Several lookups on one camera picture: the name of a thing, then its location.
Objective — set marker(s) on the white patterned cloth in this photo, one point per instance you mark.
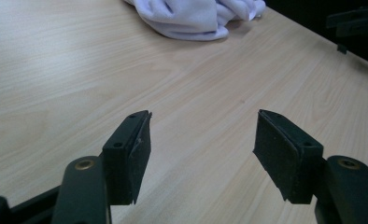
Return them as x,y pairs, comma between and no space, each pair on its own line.
191,18

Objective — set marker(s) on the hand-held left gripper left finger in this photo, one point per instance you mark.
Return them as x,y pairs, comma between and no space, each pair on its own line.
126,161

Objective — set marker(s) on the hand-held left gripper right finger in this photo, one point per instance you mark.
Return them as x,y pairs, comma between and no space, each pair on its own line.
281,155

